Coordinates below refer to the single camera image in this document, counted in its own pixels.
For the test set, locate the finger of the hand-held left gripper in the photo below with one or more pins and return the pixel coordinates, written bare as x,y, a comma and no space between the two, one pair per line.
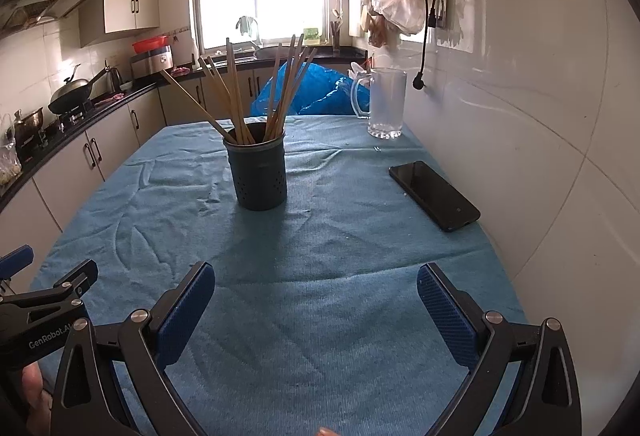
17,258
75,278

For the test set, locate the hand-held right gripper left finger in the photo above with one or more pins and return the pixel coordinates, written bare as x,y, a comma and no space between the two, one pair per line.
186,311

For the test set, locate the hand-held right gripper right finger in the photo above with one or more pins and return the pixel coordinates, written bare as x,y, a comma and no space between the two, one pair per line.
445,311

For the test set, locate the dark perforated utensil holder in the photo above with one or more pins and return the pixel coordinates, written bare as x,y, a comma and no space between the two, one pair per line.
255,176

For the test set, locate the bundle of chopsticks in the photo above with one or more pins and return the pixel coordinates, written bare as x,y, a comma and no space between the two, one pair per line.
236,106

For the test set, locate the person's left hand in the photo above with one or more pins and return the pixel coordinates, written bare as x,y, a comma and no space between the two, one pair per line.
36,396

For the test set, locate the person's right hand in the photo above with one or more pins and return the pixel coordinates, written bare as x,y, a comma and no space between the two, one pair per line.
329,432

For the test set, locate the clear bag of food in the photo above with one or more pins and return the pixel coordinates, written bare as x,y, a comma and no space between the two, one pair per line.
9,156

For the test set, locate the black smartphone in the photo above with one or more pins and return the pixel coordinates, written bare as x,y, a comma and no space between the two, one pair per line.
435,196

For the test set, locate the blue tablecloth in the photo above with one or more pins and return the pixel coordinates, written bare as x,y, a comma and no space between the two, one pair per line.
325,266

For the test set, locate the steel pot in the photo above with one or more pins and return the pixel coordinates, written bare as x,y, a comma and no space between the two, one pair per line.
27,128

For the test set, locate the beige base cabinets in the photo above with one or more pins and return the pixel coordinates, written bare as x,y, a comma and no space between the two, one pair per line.
115,136

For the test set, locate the gas stove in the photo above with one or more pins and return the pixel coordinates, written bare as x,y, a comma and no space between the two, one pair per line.
72,120

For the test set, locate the black wok with lid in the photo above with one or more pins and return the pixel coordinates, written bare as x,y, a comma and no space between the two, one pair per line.
75,93

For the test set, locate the pink cloth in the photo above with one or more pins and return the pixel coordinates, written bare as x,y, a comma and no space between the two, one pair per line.
182,70
110,99

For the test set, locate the black kitchen countertop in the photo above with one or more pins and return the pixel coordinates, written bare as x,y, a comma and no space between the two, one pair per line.
135,92

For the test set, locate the dark kettle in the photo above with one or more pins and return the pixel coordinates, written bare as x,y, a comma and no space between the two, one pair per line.
115,78

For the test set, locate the clear glass mug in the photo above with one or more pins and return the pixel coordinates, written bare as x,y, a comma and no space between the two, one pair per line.
387,106

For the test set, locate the steel countertop appliance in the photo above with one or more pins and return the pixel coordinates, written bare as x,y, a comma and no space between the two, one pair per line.
152,62

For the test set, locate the red plastic basin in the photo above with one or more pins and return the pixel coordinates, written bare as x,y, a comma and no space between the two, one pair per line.
150,44

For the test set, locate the blue plastic bag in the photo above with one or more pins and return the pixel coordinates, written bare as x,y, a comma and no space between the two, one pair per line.
320,91

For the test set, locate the white plastic bag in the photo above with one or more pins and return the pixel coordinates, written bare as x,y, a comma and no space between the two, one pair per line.
359,72

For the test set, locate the steel sink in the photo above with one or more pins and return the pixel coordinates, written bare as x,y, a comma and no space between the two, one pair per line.
280,53

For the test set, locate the steel faucet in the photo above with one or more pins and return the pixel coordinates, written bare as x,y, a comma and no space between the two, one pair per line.
256,33

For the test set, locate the green glove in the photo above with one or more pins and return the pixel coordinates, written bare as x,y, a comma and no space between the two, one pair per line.
246,26

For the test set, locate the dark cutlery holder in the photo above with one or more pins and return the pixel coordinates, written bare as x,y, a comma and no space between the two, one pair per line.
336,38

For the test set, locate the small green container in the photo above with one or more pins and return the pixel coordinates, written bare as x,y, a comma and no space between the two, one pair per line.
311,33

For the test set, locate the white cutting board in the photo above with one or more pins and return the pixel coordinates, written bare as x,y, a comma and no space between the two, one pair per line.
354,13

